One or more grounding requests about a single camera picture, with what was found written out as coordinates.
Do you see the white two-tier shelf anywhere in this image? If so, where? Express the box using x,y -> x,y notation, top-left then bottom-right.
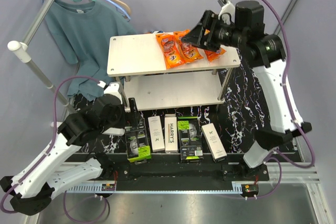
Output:
107,34 -> 240,111

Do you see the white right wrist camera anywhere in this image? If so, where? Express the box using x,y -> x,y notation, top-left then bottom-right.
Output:
218,0 -> 235,24

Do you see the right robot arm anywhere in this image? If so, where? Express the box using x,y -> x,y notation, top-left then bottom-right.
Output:
182,1 -> 312,180

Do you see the green black Gillette box right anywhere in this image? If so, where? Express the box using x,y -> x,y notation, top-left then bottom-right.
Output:
177,116 -> 203,163

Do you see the green black gillette box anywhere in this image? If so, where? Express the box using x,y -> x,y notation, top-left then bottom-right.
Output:
125,119 -> 151,163
177,116 -> 203,163

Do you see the white slotted cable duct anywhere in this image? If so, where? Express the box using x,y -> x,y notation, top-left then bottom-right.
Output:
68,182 -> 243,194

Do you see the white clothes rack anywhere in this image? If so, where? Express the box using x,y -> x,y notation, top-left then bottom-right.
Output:
7,0 -> 125,137

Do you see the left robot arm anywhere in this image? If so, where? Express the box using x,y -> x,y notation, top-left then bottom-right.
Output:
1,94 -> 138,216

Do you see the teal t-shirt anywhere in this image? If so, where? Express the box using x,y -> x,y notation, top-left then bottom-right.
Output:
45,0 -> 137,101

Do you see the green black Gillette box left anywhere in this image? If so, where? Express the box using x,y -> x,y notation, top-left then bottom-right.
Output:
125,119 -> 151,163

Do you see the white Harry's box lettered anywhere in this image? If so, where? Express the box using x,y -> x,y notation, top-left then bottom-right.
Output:
164,114 -> 178,153

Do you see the white harry's box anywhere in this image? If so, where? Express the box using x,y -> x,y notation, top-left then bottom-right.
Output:
148,116 -> 165,152
202,123 -> 227,162

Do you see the orange razor pack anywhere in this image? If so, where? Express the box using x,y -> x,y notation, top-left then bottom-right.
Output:
204,48 -> 226,62
173,29 -> 203,63
155,33 -> 185,69

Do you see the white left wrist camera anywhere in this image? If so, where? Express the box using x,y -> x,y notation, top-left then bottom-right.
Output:
98,81 -> 125,104

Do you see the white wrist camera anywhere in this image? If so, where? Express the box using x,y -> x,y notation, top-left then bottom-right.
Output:
98,81 -> 125,104
218,0 -> 235,24

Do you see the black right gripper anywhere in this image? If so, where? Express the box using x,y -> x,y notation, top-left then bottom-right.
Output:
180,9 -> 246,53

